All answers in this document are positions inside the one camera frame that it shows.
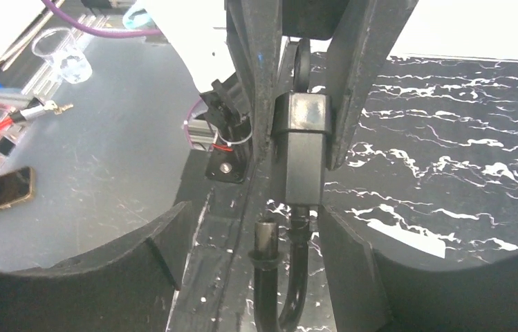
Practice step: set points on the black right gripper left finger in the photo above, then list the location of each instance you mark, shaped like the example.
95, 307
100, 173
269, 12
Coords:
127, 284

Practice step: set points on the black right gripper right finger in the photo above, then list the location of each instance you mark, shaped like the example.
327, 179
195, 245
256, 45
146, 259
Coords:
377, 283

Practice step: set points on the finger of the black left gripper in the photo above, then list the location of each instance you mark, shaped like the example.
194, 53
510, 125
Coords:
359, 47
254, 32

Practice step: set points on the black headed key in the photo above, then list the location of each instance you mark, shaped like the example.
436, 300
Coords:
302, 66

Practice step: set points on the black padlock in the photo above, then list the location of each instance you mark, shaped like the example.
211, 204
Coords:
301, 126

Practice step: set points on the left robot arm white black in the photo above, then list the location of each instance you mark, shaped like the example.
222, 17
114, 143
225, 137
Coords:
215, 39

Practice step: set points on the clear plastic measuring cup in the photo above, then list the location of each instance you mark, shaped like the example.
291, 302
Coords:
59, 49

